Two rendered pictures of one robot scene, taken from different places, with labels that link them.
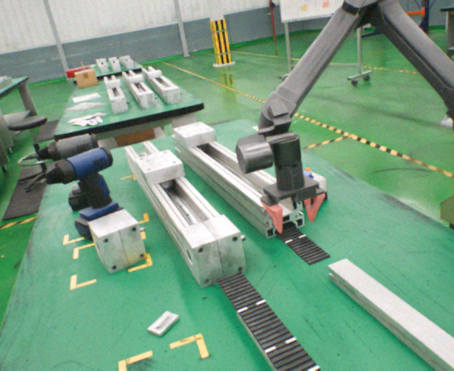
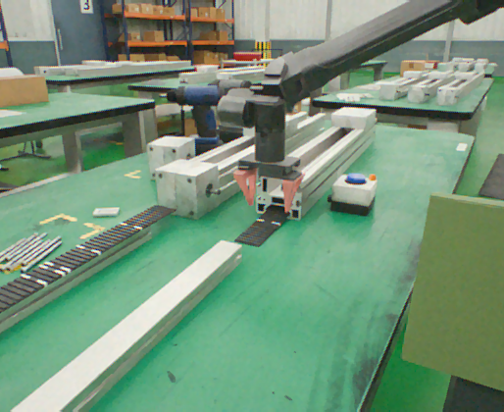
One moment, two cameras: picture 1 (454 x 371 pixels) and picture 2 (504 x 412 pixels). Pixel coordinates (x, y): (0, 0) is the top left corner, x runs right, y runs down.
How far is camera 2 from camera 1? 0.68 m
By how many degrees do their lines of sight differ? 41
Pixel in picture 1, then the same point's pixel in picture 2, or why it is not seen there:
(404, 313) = (173, 293)
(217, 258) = (173, 190)
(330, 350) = (119, 283)
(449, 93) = not seen: outside the picture
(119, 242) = (161, 156)
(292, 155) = (262, 121)
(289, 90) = (308, 55)
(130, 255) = not seen: hidden behind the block
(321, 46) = (392, 16)
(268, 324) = (111, 237)
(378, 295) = (191, 275)
